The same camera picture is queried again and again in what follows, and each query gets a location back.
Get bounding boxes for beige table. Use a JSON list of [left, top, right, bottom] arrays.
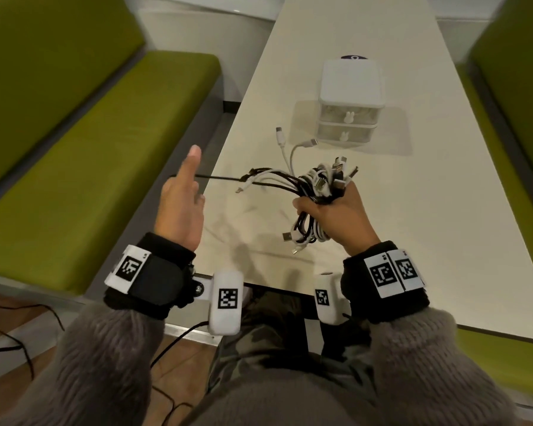
[[193, 0, 533, 342]]

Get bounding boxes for bundle of black and white cables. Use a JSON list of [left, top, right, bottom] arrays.
[[275, 126, 329, 244], [288, 138, 338, 244]]

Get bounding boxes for white drawer box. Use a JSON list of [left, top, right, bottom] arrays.
[[316, 59, 386, 144]]

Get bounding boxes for person's left hand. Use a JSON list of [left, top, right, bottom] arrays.
[[154, 144, 206, 253]]

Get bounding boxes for green bench sofa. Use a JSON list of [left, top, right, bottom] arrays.
[[0, 0, 223, 298], [455, 0, 533, 400]]

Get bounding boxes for black marker wristband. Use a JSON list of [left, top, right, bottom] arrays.
[[341, 241, 431, 325], [104, 233, 197, 321]]

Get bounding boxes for thin black camera cord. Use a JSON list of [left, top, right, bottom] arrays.
[[149, 321, 210, 426]]

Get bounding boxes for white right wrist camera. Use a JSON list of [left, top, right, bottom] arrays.
[[314, 272, 352, 327]]

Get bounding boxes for person's left forearm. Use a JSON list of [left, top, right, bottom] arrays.
[[0, 301, 165, 426]]

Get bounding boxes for black left marker wristband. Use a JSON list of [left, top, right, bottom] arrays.
[[104, 233, 197, 321]]

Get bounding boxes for person's right forearm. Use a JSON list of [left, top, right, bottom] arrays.
[[371, 308, 516, 426]]

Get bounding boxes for person's camouflage trousers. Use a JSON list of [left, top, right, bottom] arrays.
[[206, 290, 378, 426]]

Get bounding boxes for person's right hand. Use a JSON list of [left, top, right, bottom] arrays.
[[292, 181, 381, 257]]

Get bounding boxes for black right marker wristband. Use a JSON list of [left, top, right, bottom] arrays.
[[341, 241, 431, 325]]

